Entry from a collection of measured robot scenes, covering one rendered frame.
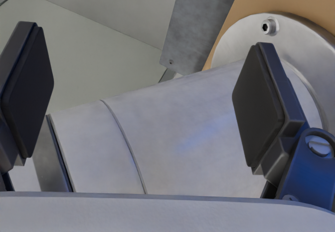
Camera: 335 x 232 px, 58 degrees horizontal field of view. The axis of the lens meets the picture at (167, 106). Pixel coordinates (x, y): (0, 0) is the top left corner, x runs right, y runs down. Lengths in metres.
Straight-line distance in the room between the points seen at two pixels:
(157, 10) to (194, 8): 1.31
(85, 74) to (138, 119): 1.56
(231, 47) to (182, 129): 0.14
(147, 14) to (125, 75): 0.35
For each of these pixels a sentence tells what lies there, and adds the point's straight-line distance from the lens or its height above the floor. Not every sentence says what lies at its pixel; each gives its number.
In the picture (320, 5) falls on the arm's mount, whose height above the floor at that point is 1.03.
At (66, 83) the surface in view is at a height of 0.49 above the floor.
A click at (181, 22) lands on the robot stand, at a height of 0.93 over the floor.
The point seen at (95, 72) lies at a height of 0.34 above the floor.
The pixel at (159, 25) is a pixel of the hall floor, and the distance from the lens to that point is 1.75.
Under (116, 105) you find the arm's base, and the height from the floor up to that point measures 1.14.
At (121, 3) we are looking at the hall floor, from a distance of 1.80.
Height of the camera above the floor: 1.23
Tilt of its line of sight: 33 degrees down
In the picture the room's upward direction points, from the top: 151 degrees counter-clockwise
